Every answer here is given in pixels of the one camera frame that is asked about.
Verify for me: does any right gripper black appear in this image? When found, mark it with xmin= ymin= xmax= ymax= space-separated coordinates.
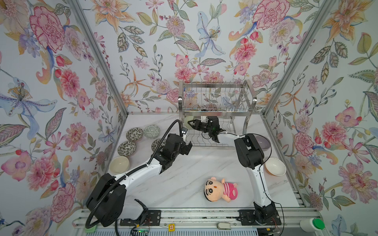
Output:
xmin=188 ymin=120 xmax=213 ymax=135

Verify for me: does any light green bowl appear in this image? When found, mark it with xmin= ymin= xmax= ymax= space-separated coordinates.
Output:
xmin=184 ymin=116 xmax=195 ymax=125

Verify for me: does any steel two-tier dish rack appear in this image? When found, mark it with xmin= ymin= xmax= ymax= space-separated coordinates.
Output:
xmin=178 ymin=80 xmax=258 ymax=147

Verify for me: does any lilac purple bowl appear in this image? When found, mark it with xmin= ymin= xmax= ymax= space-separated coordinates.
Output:
xmin=255 ymin=134 xmax=271 ymax=151

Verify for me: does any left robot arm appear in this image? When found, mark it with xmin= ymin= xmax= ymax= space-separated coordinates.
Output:
xmin=85 ymin=134 xmax=193 ymax=229

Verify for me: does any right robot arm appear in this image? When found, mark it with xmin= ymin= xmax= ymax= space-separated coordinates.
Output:
xmin=188 ymin=117 xmax=279 ymax=225

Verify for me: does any dark patterned bowl centre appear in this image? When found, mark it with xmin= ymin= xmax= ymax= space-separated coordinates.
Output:
xmin=151 ymin=139 xmax=166 ymax=151

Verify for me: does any pale green patterned bowl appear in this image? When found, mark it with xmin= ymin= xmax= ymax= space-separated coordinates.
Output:
xmin=143 ymin=124 xmax=160 ymax=139

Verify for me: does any dark patterned bowl back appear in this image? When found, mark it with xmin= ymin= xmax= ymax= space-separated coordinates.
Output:
xmin=126 ymin=127 xmax=144 ymax=142

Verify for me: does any dark patterned bowl front-left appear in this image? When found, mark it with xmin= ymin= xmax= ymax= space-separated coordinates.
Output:
xmin=117 ymin=141 xmax=136 ymax=157

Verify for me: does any cream bowl left side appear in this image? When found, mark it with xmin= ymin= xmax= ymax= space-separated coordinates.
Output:
xmin=109 ymin=156 xmax=130 ymax=175

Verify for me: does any cartoon boy plush doll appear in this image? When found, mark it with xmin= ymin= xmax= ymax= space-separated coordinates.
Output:
xmin=204 ymin=177 xmax=238 ymax=203

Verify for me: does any white bowl right side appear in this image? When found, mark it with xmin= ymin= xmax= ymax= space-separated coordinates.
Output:
xmin=264 ymin=157 xmax=286 ymax=177

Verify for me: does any green emergency button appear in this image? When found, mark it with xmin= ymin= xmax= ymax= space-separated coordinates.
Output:
xmin=300 ymin=218 xmax=325 ymax=233

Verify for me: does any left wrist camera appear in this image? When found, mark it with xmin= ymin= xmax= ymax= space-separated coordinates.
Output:
xmin=180 ymin=127 xmax=188 ymax=137

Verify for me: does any left aluminium corner post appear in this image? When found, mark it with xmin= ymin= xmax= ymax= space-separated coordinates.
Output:
xmin=68 ymin=0 xmax=129 ymax=117

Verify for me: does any aluminium corner post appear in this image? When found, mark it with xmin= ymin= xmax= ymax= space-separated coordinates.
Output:
xmin=68 ymin=0 xmax=129 ymax=117
xmin=261 ymin=0 xmax=334 ymax=118

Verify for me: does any yellow sticker on rail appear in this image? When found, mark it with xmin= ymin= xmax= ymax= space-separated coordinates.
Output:
xmin=168 ymin=224 xmax=175 ymax=232

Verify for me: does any grey clip on rail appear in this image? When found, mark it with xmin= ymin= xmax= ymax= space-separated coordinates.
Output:
xmin=217 ymin=222 xmax=231 ymax=230

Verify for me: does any black corrugated cable conduit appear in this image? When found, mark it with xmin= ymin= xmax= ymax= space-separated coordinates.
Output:
xmin=85 ymin=119 xmax=184 ymax=228

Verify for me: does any green tag on rail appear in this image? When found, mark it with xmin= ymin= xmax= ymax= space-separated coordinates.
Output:
xmin=85 ymin=225 xmax=96 ymax=234

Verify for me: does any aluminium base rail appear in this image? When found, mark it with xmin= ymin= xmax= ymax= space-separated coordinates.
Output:
xmin=72 ymin=207 xmax=321 ymax=229

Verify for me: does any right aluminium corner post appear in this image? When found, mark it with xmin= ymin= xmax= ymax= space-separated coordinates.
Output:
xmin=261 ymin=0 xmax=334 ymax=118

